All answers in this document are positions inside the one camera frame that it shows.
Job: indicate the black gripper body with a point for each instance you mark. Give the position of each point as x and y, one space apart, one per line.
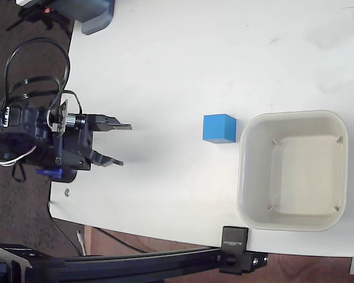
75 147

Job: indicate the blue cube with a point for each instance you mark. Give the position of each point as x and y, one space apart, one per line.
216 128

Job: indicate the black six-joint robot arm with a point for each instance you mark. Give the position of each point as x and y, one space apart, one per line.
26 126

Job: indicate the white square plastic bin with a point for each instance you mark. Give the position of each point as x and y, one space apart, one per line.
298 171

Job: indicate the blue clamp knob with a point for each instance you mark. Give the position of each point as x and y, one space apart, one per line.
50 173

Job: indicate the small metal nut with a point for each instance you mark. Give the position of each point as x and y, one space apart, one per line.
67 192

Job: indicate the gray monitor stand base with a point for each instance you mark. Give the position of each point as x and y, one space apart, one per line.
94 16

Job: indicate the black tripod with red button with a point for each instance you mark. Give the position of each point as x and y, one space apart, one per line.
38 13

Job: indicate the black table clamp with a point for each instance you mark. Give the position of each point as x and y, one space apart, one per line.
234 250

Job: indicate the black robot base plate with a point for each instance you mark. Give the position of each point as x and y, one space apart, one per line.
70 175

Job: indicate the gripper camera board with lens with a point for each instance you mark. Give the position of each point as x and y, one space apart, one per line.
63 119

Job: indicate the black aluminium rail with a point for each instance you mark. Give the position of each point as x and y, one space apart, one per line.
121 262

